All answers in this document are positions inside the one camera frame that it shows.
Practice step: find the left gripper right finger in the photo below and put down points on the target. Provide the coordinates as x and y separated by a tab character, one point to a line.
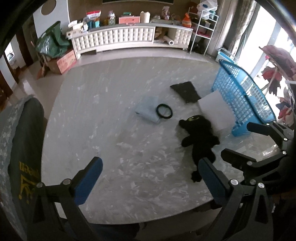
223	191

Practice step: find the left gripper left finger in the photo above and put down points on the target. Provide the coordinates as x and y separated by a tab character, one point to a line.
78	189

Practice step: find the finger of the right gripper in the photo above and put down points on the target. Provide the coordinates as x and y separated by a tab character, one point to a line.
278	132
239	159

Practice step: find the black plush toy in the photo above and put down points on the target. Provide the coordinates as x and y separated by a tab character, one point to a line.
202	140

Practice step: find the blue plastic laundry basket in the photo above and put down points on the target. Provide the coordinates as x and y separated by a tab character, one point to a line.
243	96

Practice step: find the white cloth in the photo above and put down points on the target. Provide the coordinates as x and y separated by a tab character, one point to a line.
217	111

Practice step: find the dark green square cloth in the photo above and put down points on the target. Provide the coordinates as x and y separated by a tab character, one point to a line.
186	91

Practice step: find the light blue cloth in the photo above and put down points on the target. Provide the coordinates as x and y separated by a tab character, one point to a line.
146	108

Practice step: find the wooden clothes rack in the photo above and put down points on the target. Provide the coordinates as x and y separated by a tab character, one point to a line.
281	81

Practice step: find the dark chair with cloth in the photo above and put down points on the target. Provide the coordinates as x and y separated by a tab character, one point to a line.
22	134

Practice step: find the blue white plastic bin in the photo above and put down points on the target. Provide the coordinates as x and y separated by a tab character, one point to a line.
224	54

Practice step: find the pink cardboard box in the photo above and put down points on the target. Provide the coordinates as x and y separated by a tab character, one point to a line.
62	64

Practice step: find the patterned window curtain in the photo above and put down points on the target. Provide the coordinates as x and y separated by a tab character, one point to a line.
245	9

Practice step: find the white paper roll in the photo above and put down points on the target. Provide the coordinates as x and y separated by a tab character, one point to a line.
168	40

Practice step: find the white metal shelf rack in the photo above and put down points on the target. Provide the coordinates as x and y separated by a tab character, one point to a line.
203	25

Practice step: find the standing air conditioner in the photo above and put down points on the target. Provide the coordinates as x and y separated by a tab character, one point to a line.
226	12

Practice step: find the white tufted TV cabinet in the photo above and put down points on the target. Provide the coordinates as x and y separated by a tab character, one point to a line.
125	36

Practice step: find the green plastic bag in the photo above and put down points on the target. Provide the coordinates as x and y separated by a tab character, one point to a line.
52	42

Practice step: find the orange bag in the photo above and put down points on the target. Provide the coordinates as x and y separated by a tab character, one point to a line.
186	22

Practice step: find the white plastic bags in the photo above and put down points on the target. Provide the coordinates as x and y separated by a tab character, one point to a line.
205	8

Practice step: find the white plastic jug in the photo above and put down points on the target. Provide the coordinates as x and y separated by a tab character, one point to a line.
145	17

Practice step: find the pink drawer box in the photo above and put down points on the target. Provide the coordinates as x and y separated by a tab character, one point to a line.
129	19

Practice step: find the brown round wall disc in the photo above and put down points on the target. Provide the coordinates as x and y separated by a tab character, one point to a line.
48	7

